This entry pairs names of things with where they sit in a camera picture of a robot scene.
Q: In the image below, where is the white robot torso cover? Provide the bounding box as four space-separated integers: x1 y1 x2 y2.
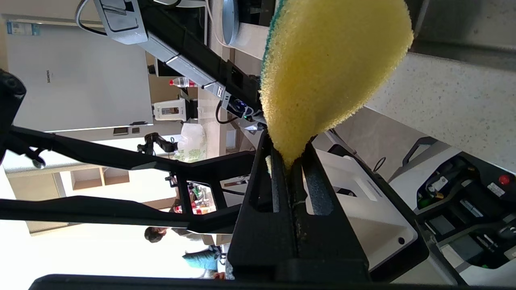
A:
308 131 430 282

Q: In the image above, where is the white round grey-topped appliance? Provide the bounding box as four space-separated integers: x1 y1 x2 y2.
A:
222 0 270 59

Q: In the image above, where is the small white box device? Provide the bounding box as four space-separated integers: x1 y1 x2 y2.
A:
152 100 189 121

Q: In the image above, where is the stainless steel sink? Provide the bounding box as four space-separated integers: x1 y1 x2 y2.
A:
403 0 516 73

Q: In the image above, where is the large white cabinet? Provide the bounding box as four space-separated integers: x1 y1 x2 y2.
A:
6 16 154 133

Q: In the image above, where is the yellow green sponge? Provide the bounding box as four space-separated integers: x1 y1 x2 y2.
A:
259 0 415 170

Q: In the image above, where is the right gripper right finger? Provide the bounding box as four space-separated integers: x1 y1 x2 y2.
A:
291 141 369 262

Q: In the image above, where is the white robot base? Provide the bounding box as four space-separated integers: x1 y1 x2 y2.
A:
387 136 516 287

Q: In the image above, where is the red-capped water bottle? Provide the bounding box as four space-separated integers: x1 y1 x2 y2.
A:
169 77 199 88

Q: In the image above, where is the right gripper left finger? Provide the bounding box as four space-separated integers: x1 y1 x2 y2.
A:
228 129 298 278

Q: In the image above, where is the person in teal clothes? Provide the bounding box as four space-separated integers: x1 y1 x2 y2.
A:
144 226 220 279

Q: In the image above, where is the white green-printed plastic bag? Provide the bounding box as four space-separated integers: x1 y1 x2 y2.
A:
177 122 207 162

